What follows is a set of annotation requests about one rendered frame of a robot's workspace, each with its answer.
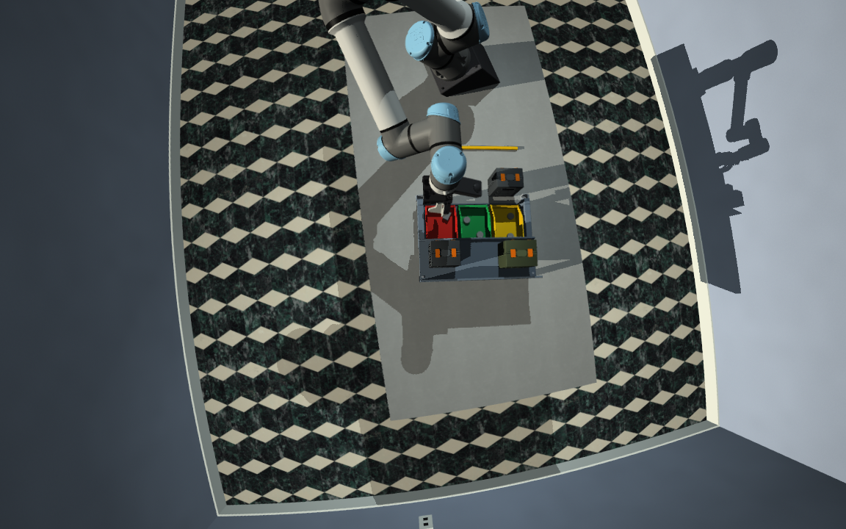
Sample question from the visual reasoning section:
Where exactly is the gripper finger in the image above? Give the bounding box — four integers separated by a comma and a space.
428, 203, 451, 217

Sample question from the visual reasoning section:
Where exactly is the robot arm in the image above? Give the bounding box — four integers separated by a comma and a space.
319, 0, 489, 198

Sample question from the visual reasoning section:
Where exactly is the yellow open bin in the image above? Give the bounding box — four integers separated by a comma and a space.
488, 205, 524, 237

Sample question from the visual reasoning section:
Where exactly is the dark grey metal shelf rack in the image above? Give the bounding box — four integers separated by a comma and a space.
416, 194, 543, 282

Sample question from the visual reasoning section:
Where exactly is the red bin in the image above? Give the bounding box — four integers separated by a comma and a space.
425, 205, 458, 239

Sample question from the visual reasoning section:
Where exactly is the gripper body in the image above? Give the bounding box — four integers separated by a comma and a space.
422, 176, 454, 205

